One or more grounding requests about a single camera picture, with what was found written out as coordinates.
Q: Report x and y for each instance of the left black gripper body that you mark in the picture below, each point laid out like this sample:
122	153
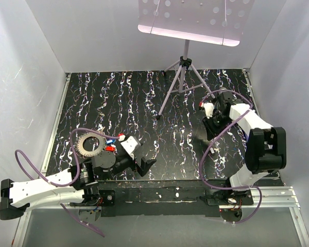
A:
122	163

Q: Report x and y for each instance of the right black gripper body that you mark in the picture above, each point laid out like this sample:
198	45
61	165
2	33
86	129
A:
222	120

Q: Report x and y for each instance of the large toothed keyring disc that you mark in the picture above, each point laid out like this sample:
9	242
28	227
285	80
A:
91	144

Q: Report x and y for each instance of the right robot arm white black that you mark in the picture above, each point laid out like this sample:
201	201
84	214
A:
266	144

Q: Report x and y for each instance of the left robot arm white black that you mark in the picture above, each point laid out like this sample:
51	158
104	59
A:
76	186

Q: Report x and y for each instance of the lilac music stand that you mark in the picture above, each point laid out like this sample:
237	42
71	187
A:
214	22

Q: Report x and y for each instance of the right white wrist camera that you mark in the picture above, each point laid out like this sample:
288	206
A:
208	109

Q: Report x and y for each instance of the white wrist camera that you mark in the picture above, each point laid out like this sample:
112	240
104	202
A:
130	144
208	109

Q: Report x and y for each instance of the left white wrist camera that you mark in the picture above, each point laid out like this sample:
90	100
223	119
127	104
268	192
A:
130	144

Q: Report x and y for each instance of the black front rail base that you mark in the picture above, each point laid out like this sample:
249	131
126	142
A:
154	198

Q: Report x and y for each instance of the aluminium frame rail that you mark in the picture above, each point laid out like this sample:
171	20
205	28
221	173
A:
278	222

